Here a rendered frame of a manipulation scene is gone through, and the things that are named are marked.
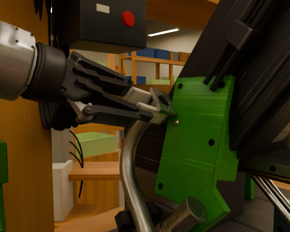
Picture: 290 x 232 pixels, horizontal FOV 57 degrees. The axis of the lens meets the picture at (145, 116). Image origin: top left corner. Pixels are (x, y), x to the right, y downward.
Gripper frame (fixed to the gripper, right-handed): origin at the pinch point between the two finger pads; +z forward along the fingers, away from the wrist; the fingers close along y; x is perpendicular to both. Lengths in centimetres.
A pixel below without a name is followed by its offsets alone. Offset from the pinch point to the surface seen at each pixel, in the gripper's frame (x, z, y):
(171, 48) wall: 321, 742, 877
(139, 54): 188, 289, 410
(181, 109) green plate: -3.4, 4.3, -2.4
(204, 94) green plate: -8.4, 4.4, -3.5
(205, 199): -0.6, 4.1, -17.5
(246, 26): -19.8, 0.8, -2.8
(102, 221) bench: 42.6, 16.2, -2.3
